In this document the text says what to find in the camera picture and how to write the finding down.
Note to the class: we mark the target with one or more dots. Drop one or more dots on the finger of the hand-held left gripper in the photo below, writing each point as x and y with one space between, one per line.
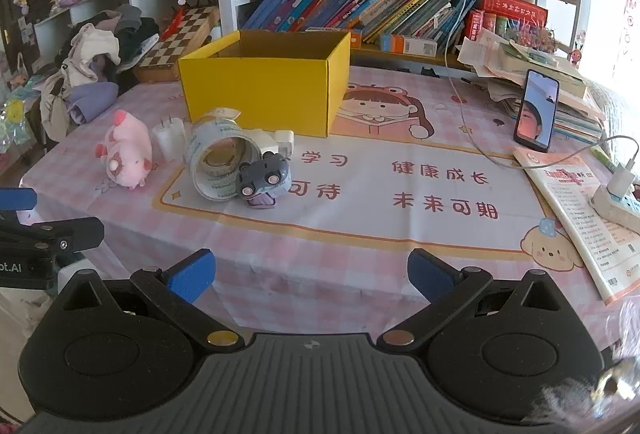
60 236
17 199

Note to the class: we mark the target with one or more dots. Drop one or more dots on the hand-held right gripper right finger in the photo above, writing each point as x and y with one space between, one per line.
430 274

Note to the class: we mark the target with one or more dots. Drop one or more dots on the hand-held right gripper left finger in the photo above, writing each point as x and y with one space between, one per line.
192 276

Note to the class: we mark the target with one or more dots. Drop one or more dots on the pink plush pig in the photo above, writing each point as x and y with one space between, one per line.
125 154

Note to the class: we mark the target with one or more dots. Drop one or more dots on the grey toy car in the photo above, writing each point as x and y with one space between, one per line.
265 174

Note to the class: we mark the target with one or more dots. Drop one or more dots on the white plug charger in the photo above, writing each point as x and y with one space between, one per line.
170 141

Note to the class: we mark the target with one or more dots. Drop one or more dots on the clear tape roll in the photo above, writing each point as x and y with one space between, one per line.
215 134

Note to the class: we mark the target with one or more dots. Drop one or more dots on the white charger block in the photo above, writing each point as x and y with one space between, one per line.
272 141

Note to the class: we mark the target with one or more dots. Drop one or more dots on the yellow cardboard box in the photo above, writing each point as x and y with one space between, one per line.
260 94

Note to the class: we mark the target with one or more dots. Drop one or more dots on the pink printed tablecloth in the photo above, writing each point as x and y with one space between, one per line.
350 224

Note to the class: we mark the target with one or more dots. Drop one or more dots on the beige garment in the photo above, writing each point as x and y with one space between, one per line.
52 106

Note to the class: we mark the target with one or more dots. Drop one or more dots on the purple garment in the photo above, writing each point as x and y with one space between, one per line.
92 104

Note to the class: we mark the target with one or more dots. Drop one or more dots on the orange workbook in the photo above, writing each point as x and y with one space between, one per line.
575 214

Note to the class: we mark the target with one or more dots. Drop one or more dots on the white cloth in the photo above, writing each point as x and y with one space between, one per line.
92 54

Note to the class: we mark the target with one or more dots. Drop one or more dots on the upright black smartphone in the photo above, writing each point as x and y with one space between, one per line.
536 111

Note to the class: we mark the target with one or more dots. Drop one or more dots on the dark clothes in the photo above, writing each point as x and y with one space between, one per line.
137 44

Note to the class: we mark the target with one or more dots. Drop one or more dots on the white power strip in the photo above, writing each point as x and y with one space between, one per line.
617 209

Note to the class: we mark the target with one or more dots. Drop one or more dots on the green pen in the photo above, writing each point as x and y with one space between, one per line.
604 160

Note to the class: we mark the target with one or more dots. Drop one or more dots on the grey garment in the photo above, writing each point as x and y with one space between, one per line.
129 16

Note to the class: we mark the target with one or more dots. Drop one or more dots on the wooden chess board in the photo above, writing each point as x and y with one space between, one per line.
175 44

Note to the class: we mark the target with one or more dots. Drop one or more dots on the orange and white box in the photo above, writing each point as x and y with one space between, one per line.
407 45

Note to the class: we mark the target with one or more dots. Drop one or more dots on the red tassel ornament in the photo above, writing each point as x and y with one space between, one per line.
175 21

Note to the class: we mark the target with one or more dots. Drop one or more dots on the stack of papers and books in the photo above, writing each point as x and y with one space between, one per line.
575 79

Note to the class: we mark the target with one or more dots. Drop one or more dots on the small red boxes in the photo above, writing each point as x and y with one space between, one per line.
480 26

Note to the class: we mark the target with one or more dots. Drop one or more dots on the thick red book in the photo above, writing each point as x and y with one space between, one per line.
510 6

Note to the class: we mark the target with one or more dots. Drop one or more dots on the row of colourful books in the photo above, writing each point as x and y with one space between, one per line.
340 4

